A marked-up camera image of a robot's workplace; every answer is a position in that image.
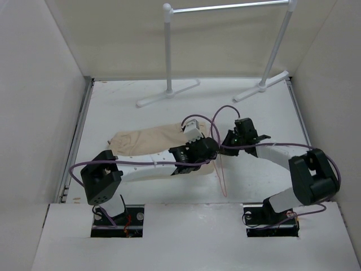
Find pink wire hanger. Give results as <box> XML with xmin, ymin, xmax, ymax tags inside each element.
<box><xmin>212</xmin><ymin>155</ymin><xmax>227</xmax><ymax>198</ymax></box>

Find beige cargo trousers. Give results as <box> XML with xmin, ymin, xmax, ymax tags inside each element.
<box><xmin>108</xmin><ymin>119</ymin><xmax>207</xmax><ymax>175</ymax></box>

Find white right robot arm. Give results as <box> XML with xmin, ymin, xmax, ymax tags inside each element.
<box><xmin>221</xmin><ymin>118</ymin><xmax>341</xmax><ymax>225</ymax></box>

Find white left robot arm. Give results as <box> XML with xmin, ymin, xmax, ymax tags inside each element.
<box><xmin>81</xmin><ymin>137</ymin><xmax>219</xmax><ymax>225</ymax></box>

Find white clothes rack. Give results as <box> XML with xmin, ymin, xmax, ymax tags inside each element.
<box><xmin>136</xmin><ymin>0</ymin><xmax>298</xmax><ymax>107</ymax></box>

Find aluminium right table rail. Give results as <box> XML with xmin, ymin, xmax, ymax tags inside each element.
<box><xmin>285</xmin><ymin>77</ymin><xmax>310</xmax><ymax>145</ymax></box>

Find aluminium table rail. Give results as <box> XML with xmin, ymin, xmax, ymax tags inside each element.
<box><xmin>54</xmin><ymin>76</ymin><xmax>94</xmax><ymax>203</ymax></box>
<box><xmin>285</xmin><ymin>77</ymin><xmax>310</xmax><ymax>145</ymax></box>

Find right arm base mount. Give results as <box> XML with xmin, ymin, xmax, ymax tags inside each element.
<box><xmin>241</xmin><ymin>204</ymin><xmax>300</xmax><ymax>238</ymax></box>

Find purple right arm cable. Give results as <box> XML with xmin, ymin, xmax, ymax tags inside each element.
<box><xmin>210</xmin><ymin>105</ymin><xmax>342</xmax><ymax>229</ymax></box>

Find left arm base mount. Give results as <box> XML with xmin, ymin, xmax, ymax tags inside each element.
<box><xmin>90</xmin><ymin>205</ymin><xmax>144</xmax><ymax>238</ymax></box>

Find aluminium left table rail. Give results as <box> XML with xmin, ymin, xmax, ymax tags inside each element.
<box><xmin>54</xmin><ymin>76</ymin><xmax>94</xmax><ymax>203</ymax></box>

